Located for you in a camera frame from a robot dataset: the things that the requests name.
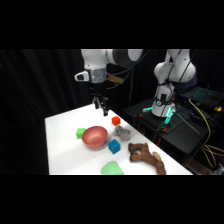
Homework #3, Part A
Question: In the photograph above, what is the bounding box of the grey plush toy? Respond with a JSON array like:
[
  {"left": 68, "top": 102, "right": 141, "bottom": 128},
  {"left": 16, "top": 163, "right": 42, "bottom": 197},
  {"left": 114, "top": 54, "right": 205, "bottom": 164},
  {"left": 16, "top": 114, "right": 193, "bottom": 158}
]
[{"left": 113, "top": 125, "right": 132, "bottom": 142}]

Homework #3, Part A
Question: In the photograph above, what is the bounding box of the black robot stand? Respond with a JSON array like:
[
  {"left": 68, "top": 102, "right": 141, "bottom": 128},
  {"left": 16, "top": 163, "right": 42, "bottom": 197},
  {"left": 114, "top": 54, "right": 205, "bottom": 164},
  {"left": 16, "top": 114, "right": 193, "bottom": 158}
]
[{"left": 123, "top": 97, "right": 218, "bottom": 165}]

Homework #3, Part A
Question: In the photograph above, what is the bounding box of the black curtain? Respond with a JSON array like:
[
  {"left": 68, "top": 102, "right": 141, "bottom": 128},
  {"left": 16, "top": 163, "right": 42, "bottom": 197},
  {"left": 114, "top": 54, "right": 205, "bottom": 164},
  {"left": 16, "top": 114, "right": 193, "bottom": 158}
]
[{"left": 0, "top": 49, "right": 224, "bottom": 176}]

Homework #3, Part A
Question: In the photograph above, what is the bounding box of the teal base light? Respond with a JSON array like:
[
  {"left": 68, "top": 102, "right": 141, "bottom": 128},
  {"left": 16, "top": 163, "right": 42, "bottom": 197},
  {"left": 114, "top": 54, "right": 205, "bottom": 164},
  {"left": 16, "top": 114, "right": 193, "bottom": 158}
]
[{"left": 142, "top": 99, "right": 177, "bottom": 127}]

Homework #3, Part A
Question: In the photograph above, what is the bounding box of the black laptop with lit keyboard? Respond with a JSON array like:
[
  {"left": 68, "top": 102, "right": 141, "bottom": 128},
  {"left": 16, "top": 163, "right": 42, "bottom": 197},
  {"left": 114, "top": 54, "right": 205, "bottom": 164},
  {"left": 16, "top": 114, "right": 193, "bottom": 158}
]
[{"left": 181, "top": 85, "right": 224, "bottom": 109}]

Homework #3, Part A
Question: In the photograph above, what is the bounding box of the green triangle block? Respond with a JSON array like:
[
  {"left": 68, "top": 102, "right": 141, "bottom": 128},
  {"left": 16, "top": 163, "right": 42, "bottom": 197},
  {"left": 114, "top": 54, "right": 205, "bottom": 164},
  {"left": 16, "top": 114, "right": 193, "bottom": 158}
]
[{"left": 100, "top": 160, "right": 125, "bottom": 176}]

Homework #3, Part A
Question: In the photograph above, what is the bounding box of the pink bowl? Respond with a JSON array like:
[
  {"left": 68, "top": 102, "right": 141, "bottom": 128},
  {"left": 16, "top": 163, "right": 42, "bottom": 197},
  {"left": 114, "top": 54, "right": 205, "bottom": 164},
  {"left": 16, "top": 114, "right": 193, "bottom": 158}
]
[{"left": 81, "top": 125, "right": 109, "bottom": 150}]

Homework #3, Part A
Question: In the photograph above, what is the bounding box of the yellow cable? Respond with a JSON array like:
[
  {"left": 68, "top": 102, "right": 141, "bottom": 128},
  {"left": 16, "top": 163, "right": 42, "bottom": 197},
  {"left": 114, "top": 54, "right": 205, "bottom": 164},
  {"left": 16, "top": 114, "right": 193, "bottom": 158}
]
[{"left": 187, "top": 98, "right": 224, "bottom": 170}]

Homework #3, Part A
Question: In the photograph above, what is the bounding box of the red cube block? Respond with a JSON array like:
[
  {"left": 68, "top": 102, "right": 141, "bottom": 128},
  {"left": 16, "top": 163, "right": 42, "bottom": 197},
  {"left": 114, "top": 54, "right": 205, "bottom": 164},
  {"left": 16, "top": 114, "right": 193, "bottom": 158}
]
[{"left": 111, "top": 116, "right": 122, "bottom": 127}]

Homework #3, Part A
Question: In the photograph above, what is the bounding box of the tan wrist camera mount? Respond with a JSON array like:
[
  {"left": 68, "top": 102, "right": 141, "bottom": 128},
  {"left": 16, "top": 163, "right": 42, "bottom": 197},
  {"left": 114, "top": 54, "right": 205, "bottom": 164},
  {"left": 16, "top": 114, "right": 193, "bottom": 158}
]
[{"left": 105, "top": 74, "right": 124, "bottom": 87}]

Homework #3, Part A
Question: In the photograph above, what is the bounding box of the blue cube block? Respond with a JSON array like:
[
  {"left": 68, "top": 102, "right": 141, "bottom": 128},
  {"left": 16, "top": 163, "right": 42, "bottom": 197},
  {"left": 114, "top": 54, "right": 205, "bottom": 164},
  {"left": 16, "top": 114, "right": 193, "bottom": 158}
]
[{"left": 107, "top": 138, "right": 122, "bottom": 155}]

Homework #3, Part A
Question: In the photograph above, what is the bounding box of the brown plush toy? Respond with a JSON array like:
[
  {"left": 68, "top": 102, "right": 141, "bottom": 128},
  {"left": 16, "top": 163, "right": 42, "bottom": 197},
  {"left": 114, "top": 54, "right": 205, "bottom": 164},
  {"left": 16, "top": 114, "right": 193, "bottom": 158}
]
[{"left": 127, "top": 142, "right": 167, "bottom": 176}]

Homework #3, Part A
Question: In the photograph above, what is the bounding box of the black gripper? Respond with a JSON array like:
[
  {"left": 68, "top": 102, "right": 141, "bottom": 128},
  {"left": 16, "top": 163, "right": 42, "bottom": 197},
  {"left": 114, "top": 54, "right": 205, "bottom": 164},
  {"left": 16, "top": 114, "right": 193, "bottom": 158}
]
[{"left": 88, "top": 81, "right": 110, "bottom": 117}]

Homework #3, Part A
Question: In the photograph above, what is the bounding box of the green cube block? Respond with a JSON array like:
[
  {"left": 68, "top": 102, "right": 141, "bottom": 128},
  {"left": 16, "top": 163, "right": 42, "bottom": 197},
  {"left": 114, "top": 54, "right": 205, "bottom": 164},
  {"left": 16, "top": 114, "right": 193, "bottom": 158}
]
[{"left": 75, "top": 127, "right": 87, "bottom": 140}]

